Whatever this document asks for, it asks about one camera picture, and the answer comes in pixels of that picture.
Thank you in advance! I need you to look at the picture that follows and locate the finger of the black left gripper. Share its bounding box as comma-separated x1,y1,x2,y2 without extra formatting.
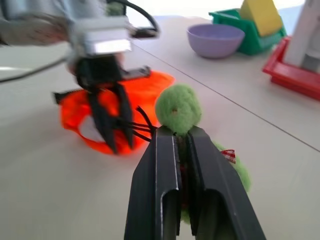
112,81,135,150
86,87,119,155

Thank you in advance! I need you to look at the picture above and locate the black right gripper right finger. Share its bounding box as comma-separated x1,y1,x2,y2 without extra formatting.
187,126,267,240

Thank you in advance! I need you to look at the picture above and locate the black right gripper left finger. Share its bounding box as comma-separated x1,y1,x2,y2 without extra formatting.
124,127,181,240

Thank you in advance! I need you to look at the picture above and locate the orange drawstring pouch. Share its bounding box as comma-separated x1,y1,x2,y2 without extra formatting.
52,70,176,156

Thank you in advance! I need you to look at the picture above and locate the green plush toy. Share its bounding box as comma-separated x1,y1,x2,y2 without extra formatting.
154,83,252,222

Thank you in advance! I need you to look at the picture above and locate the purple plastic bowl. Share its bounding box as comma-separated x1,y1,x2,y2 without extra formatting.
186,23,246,60

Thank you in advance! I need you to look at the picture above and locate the red plastic bin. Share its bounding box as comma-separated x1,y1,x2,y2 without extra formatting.
262,36,320,101

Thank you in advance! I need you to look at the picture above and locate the green plastic bin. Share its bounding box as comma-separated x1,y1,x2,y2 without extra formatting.
208,8,288,57

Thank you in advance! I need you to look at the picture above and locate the yellow triangular block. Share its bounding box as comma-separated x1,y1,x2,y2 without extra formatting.
239,0,284,37

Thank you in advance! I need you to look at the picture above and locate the white upright container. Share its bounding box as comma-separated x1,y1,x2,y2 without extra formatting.
284,0,320,73

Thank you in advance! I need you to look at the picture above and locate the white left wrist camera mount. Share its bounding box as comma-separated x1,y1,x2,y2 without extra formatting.
67,15,134,66

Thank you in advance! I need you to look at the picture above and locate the thin grey robot cable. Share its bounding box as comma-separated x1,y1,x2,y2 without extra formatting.
0,56,70,84

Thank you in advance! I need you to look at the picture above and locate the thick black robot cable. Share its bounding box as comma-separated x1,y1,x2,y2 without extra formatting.
121,0,161,39

